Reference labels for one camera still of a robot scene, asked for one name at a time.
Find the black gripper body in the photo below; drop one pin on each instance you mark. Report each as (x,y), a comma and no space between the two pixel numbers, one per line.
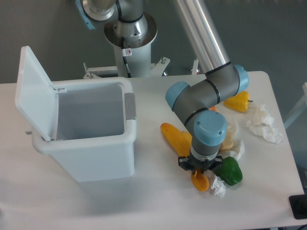
(200,164)

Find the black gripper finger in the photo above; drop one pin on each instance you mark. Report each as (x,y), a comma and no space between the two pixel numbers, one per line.
(215,163)
(186,164)

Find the long yellow baguette bread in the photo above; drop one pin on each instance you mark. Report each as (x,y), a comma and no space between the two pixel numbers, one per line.
(181,144)

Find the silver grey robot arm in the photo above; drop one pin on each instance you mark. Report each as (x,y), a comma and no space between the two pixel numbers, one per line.
(131,31)

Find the pale oval bread piece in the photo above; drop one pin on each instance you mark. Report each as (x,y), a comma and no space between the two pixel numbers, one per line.
(227,142)

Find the crumpled tissue under bread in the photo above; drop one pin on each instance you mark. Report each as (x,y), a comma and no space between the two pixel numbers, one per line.
(238,148)

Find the round knotted bread roll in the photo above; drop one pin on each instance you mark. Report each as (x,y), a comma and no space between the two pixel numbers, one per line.
(214,108)

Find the green bell pepper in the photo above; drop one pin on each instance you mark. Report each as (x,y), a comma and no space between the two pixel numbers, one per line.
(230,171)

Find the small crumpled white tissue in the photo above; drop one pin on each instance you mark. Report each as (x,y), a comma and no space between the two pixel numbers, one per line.
(218,187)

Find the large crumpled white tissue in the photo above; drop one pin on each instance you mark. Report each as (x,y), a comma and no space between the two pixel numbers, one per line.
(261,125)

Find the yellow bell pepper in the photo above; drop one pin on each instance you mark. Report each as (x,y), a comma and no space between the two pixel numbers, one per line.
(238,102)

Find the black device at edge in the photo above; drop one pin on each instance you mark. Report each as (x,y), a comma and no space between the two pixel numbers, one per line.
(298,205)

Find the white trash bin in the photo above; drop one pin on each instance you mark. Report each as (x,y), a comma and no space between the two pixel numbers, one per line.
(91,128)

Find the white bin lid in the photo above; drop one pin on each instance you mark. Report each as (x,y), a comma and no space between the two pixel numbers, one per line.
(37,98)

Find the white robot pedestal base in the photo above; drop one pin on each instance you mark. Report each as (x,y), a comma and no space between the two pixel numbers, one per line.
(130,63)

